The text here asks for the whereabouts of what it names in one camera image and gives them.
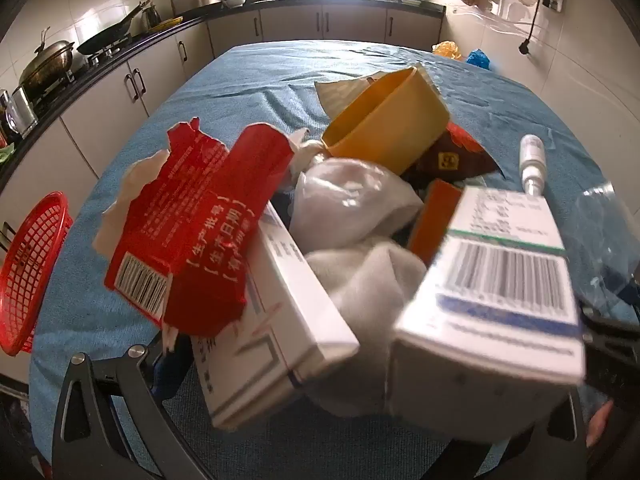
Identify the clear plastic bag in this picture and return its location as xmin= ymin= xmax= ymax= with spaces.
xmin=565 ymin=180 xmax=640 ymax=321

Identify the orange box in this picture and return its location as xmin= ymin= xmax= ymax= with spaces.
xmin=407 ymin=178 xmax=463 ymax=266

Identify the person's right hand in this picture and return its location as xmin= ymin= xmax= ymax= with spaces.
xmin=586 ymin=400 xmax=617 ymax=450

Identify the black frying pan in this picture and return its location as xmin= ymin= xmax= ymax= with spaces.
xmin=77 ymin=2 xmax=151 ymax=56

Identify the white box with barcode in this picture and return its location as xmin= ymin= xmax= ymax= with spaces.
xmin=390 ymin=185 xmax=587 ymax=431

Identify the torn red packet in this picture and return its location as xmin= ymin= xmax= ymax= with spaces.
xmin=92 ymin=117 xmax=296 ymax=338

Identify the red mesh basket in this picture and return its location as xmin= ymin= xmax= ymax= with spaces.
xmin=0 ymin=191 xmax=75 ymax=357

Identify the blue tablecloth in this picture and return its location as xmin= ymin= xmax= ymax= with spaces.
xmin=27 ymin=40 xmax=640 ymax=480

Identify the white box with grey stripes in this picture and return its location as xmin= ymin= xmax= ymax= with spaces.
xmin=190 ymin=202 xmax=361 ymax=431

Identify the black cable with plug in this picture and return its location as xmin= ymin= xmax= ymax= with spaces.
xmin=519 ymin=0 xmax=558 ymax=57

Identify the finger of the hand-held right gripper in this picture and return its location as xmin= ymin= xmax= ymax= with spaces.
xmin=580 ymin=305 xmax=640 ymax=346

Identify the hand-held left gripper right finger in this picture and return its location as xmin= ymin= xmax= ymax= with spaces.
xmin=442 ymin=389 xmax=588 ymax=480

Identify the white spray bottle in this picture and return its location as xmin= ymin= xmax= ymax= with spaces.
xmin=517 ymin=134 xmax=548 ymax=196

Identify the gas stove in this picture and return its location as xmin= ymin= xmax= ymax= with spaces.
xmin=87 ymin=35 xmax=132 ymax=68

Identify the steel wok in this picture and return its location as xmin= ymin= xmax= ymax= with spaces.
xmin=19 ymin=27 xmax=76 ymax=101

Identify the dark brown snack packet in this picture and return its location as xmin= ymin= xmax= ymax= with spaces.
xmin=400 ymin=122 xmax=506 ymax=186

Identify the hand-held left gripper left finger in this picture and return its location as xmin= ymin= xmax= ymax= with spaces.
xmin=52 ymin=332 xmax=216 ymax=480

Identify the white crumpled tissue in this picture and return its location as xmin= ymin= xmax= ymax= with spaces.
xmin=302 ymin=240 xmax=431 ymax=418

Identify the white plastic bag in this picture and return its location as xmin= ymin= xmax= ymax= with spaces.
xmin=287 ymin=157 xmax=426 ymax=253

